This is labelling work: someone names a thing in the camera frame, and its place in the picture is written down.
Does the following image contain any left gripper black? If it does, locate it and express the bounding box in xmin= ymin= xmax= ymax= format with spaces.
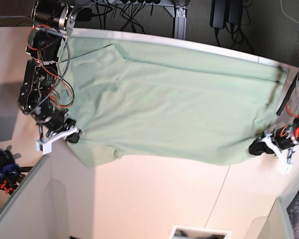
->
xmin=248 ymin=124 xmax=299 ymax=156

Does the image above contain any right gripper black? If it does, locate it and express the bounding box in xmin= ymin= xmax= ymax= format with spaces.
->
xmin=38 ymin=107 xmax=80 ymax=143

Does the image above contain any light green T-shirt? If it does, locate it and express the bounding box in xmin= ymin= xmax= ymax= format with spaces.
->
xmin=60 ymin=37 xmax=288 ymax=167

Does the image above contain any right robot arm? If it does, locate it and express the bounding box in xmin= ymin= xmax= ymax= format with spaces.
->
xmin=17 ymin=0 xmax=79 ymax=142

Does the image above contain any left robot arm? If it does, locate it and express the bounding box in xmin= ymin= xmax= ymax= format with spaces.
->
xmin=248 ymin=70 xmax=299 ymax=156

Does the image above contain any black blue orange clamp tool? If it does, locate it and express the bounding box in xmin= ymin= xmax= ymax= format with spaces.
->
xmin=0 ymin=150 xmax=22 ymax=195

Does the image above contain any grey partition panel left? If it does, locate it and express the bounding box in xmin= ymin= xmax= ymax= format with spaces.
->
xmin=0 ymin=155 xmax=50 ymax=239

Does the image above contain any grey partition panel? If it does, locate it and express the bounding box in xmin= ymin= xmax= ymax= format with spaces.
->
xmin=244 ymin=198 xmax=295 ymax=239
xmin=0 ymin=155 xmax=50 ymax=239

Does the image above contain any grey partition panel right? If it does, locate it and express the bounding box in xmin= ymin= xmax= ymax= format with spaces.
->
xmin=244 ymin=198 xmax=295 ymax=239

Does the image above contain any black power brick left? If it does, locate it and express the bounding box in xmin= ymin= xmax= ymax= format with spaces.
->
xmin=76 ymin=8 xmax=93 ymax=22

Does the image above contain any black power adapter pair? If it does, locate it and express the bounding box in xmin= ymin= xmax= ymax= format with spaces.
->
xmin=210 ymin=0 xmax=243 ymax=29

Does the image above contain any aluminium frame post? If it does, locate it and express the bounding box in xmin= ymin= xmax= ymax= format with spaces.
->
xmin=174 ymin=6 xmax=187 ymax=40

